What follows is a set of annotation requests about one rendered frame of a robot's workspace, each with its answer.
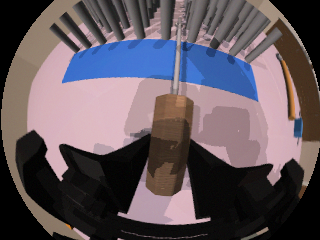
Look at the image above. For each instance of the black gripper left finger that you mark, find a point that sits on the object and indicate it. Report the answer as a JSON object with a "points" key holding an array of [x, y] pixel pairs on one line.
{"points": [[119, 171]]}

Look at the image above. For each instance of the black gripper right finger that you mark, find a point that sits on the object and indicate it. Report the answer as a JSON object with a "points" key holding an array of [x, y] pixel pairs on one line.
{"points": [[213, 181]]}

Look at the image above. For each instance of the blue flat strip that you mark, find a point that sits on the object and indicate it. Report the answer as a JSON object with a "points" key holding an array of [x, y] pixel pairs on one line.
{"points": [[155, 59]]}

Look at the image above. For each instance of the blue cube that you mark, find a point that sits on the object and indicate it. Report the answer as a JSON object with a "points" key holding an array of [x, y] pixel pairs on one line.
{"points": [[298, 126]]}

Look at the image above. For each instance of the hammer with orange handle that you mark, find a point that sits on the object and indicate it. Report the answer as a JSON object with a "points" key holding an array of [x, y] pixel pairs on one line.
{"points": [[288, 82]]}

